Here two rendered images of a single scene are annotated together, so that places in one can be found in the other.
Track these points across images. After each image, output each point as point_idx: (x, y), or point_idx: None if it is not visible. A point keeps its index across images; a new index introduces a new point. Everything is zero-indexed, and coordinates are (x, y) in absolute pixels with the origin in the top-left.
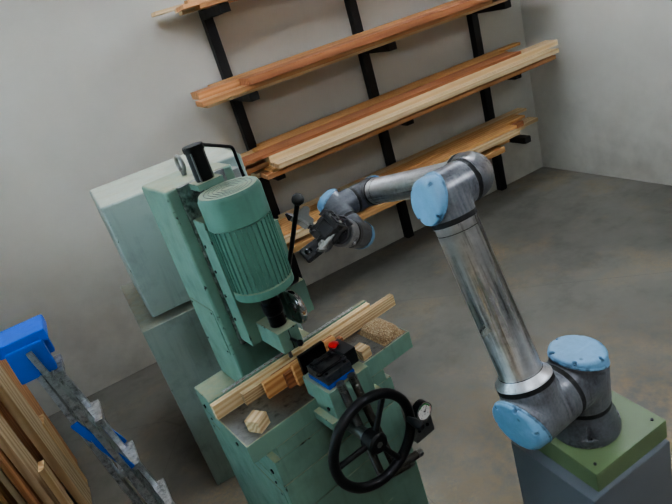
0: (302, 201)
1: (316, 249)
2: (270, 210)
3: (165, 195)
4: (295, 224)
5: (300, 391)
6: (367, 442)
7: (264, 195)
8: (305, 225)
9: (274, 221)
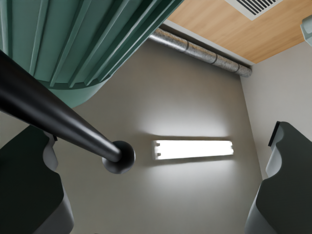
0: (134, 160)
1: (275, 126)
2: (87, 85)
3: None
4: (93, 129)
5: None
6: None
7: (83, 98)
8: (68, 201)
9: (83, 69)
